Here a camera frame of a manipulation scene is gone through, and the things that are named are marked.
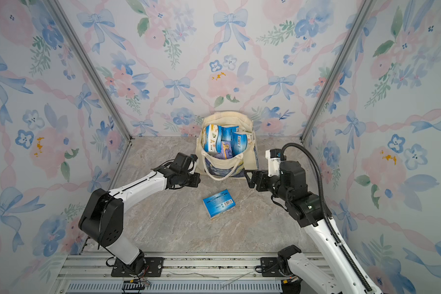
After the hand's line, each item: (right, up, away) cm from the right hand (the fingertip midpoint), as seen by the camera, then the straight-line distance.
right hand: (254, 170), depth 69 cm
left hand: (-23, -6, +21) cm, 31 cm away
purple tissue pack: (-10, +8, +17) cm, 21 cm away
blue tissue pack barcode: (-10, +17, +22) cm, 30 cm away
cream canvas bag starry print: (-13, -1, +15) cm, 20 cm away
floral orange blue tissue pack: (-16, +14, +16) cm, 26 cm away
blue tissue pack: (-4, +12, +19) cm, 23 cm away
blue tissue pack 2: (-14, -17, +17) cm, 27 cm away
